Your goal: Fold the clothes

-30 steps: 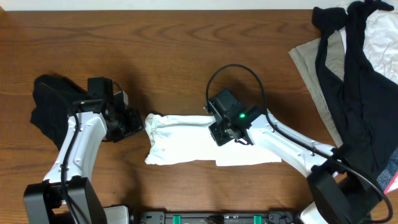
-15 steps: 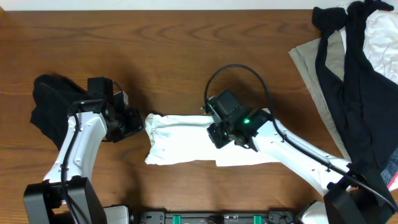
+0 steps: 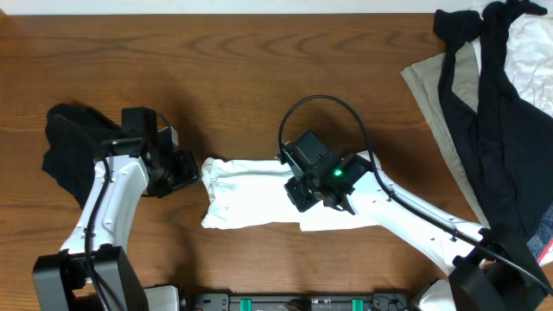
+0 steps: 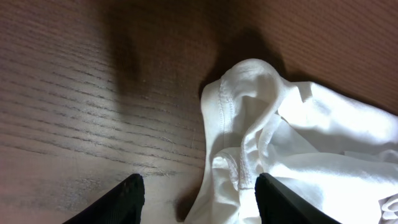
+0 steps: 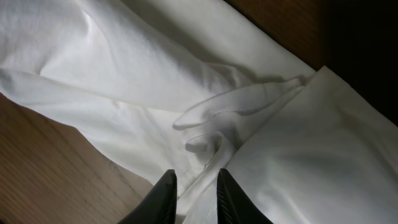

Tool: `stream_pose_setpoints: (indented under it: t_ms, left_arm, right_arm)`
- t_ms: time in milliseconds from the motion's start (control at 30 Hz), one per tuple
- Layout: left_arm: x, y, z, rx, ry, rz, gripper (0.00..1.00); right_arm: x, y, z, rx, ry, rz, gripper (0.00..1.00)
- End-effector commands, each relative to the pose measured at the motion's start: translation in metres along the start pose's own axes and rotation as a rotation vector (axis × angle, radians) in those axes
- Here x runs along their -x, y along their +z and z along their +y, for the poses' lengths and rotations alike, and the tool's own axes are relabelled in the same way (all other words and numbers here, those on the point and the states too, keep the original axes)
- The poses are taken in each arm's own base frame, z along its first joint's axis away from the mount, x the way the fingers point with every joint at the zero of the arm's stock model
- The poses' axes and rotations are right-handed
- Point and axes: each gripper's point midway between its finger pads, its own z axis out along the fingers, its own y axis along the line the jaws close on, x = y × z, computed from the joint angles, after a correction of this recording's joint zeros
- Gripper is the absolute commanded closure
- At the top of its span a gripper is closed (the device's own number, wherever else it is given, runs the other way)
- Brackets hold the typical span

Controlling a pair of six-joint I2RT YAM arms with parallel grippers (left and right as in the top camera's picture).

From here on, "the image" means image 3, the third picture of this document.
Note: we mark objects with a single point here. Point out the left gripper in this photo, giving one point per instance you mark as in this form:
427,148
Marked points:
188,166

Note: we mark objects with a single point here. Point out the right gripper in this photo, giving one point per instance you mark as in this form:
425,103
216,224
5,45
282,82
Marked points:
293,187

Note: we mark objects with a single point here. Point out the white t-shirt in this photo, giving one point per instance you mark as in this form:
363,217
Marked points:
244,193

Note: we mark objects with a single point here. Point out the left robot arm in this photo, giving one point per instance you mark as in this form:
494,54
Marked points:
108,168

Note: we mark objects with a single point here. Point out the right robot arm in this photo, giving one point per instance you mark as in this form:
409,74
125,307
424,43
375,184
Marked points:
486,269

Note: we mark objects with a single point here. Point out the folded black cloth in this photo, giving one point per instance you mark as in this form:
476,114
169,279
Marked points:
74,133

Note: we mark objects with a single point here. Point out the beige garment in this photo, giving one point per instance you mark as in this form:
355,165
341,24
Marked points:
422,79

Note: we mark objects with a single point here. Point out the black garment in pile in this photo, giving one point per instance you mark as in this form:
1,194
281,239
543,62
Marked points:
505,144

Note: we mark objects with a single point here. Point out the grey cloth with red tag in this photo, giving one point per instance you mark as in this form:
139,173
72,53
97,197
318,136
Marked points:
540,244

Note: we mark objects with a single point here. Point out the white wrinkled garment in pile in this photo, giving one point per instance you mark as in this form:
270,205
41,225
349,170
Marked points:
528,62

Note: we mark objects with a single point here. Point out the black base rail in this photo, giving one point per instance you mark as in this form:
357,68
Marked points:
376,302

